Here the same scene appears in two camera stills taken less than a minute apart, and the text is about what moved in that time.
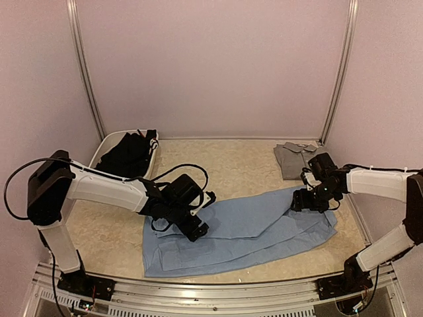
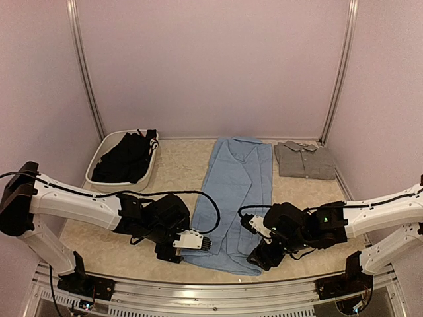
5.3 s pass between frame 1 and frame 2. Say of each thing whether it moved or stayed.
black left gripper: moved
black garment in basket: stayed
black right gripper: moved
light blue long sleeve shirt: moved
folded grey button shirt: stayed
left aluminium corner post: stayed
